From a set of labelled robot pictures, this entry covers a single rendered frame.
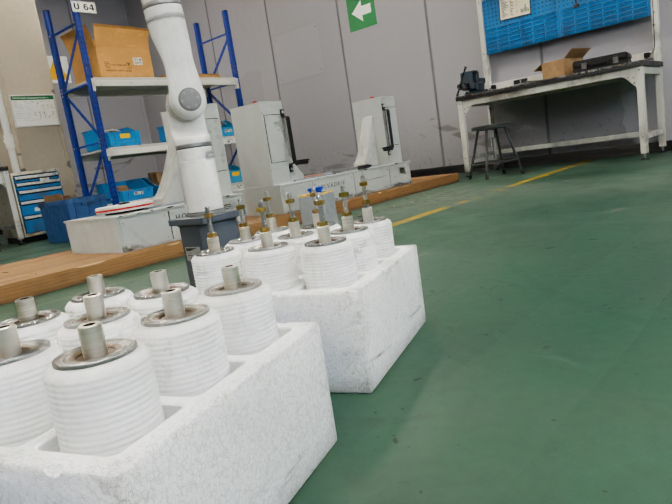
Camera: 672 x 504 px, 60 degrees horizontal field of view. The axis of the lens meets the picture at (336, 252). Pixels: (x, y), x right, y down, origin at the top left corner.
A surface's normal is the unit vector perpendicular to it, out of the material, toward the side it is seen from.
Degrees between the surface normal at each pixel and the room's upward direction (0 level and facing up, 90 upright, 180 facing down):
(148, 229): 90
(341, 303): 90
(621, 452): 0
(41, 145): 90
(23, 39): 90
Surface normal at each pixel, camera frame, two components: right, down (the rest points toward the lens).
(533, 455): -0.15, -0.98
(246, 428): 0.91, -0.07
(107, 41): 0.77, 0.17
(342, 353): -0.38, 0.21
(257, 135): -0.64, 0.22
